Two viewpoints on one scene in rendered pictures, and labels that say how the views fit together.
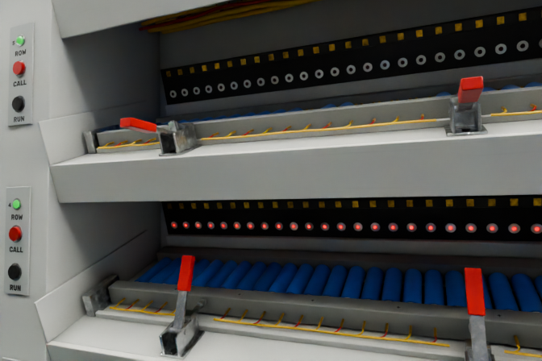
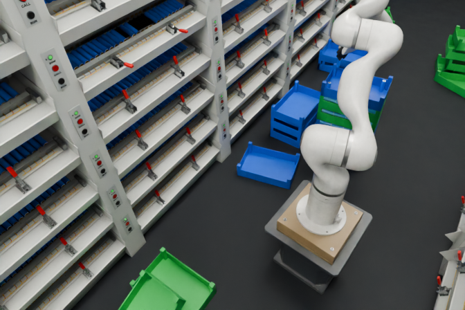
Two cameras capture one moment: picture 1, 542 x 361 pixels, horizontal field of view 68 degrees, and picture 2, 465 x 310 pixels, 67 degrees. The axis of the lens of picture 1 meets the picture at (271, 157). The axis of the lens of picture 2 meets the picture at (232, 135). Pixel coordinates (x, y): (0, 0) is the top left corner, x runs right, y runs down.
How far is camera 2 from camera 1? 120 cm
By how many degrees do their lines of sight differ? 82
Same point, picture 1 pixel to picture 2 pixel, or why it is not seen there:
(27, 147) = (70, 93)
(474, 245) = not seen: hidden behind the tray
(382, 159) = (165, 44)
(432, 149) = (172, 39)
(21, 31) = (48, 53)
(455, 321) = (168, 66)
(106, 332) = (109, 124)
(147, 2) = (98, 24)
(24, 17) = (46, 46)
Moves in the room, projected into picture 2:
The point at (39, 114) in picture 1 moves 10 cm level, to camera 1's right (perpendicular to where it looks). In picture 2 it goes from (71, 79) to (89, 61)
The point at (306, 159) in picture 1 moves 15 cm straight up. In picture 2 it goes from (153, 52) to (144, 11)
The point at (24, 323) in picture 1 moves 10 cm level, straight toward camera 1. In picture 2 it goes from (93, 141) to (123, 133)
